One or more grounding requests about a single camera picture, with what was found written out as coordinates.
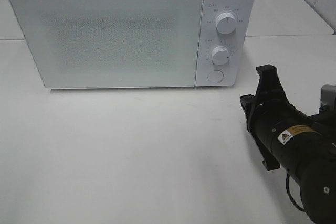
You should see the white microwave door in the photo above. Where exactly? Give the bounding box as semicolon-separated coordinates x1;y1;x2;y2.
10;0;202;89

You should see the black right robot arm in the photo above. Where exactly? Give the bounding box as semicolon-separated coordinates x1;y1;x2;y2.
240;65;335;223

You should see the lower white timer knob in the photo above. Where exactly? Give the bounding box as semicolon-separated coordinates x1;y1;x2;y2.
211;46;230;66

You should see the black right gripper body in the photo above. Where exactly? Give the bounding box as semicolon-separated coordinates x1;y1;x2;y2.
248;92;319;172

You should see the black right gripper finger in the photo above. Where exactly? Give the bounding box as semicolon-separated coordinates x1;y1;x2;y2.
256;65;282;95
240;94;256;119

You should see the upper white power knob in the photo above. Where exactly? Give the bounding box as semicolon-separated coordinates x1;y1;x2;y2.
215;12;237;35

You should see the round white door-release button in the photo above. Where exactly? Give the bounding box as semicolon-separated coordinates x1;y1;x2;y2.
207;70;224;83

